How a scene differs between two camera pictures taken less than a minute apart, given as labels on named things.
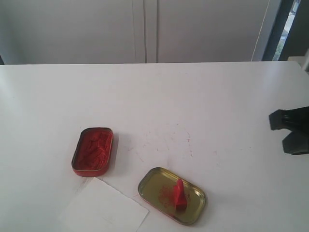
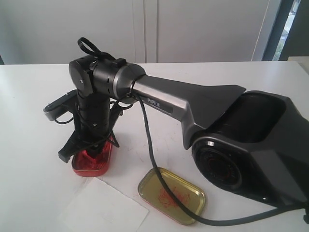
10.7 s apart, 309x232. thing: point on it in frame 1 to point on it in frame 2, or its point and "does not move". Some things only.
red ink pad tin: [91, 154] does not move
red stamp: [179, 195] to [96, 158]
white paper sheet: [98, 207] does not move
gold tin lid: [156, 186] does not move
